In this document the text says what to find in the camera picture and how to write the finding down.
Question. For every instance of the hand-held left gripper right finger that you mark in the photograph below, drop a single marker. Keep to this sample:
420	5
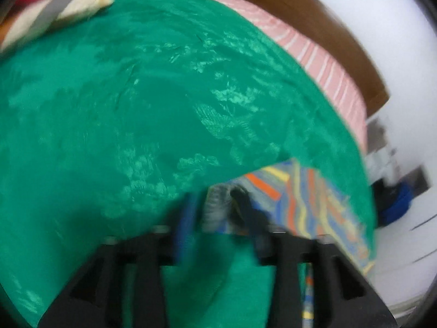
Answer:
247	211

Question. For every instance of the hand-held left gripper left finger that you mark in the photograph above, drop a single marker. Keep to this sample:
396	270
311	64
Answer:
184	227

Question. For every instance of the striped knitted sweater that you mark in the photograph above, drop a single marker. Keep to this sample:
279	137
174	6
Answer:
307	194

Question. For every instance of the green patterned blanket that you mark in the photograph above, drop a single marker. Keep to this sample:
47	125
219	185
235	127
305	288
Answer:
136	109

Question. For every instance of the blue garment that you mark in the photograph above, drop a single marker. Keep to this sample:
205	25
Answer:
396	201

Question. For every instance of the pink striped bed sheet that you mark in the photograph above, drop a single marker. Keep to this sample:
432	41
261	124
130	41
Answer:
324	65

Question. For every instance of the brown wooden headboard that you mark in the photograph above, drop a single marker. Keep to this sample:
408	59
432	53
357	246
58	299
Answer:
307	10

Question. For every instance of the red and cream folded cloth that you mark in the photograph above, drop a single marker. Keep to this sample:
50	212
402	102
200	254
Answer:
51	10

